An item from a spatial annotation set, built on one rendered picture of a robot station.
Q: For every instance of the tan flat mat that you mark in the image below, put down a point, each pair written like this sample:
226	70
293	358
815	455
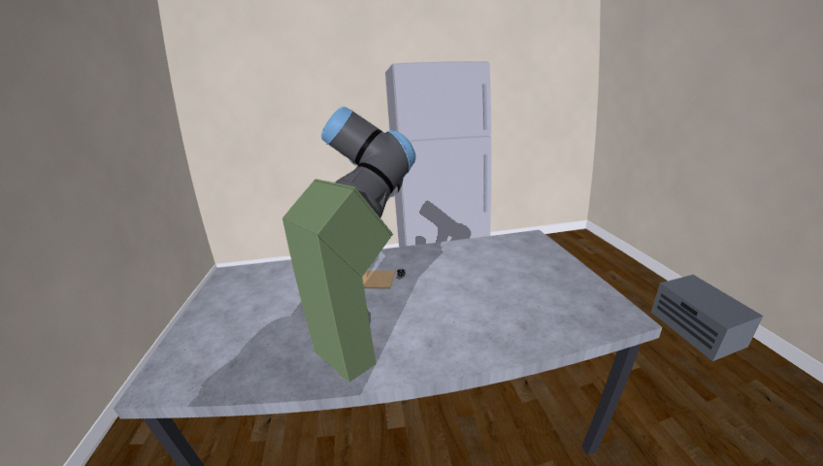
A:
378	278

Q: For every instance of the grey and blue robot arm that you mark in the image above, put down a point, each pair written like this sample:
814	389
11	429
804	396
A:
384	159

